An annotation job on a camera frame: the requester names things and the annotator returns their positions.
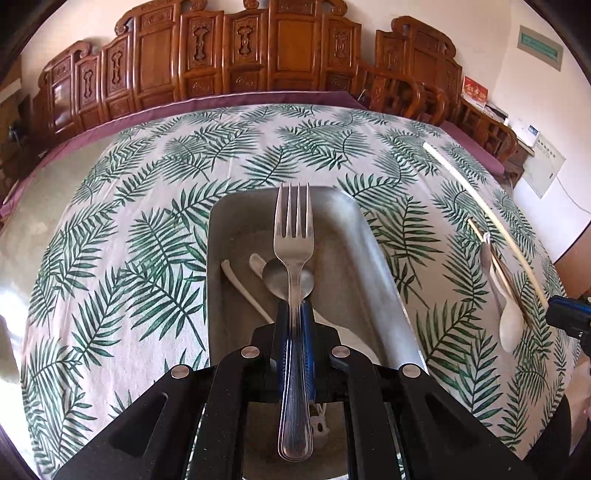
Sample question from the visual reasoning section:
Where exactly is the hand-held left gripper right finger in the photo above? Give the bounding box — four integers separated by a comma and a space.
298, 300, 539, 480

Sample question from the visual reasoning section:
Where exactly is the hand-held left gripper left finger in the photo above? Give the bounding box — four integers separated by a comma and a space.
53, 300, 296, 480

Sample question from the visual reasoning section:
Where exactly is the metal spoon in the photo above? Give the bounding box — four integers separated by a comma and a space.
262, 257, 316, 302

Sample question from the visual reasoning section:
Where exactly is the grey metal tray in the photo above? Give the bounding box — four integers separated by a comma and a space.
208, 186, 430, 479

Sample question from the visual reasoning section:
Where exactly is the metal fork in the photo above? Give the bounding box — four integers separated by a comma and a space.
273, 182, 315, 462

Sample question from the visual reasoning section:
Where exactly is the white distribution box door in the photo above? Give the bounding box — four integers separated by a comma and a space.
513, 134, 567, 199

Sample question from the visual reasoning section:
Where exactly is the pale long chopstick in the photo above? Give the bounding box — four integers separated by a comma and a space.
422, 141, 551, 309

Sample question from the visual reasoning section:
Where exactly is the purple armchair cushion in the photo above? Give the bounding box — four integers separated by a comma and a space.
441, 121, 507, 176

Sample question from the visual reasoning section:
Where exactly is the leaf print tablecloth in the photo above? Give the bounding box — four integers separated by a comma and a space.
21, 104, 583, 480

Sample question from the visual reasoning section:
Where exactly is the red desk card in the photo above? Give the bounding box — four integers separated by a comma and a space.
462, 75, 489, 108

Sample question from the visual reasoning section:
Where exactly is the carved wooden armchair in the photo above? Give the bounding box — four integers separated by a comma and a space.
358, 16, 519, 163

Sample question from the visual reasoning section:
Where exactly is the carved wooden sofa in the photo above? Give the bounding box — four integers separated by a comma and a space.
32, 0, 370, 149

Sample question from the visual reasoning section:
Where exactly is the grey wall panel box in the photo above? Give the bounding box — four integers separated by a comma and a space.
516, 25, 565, 71

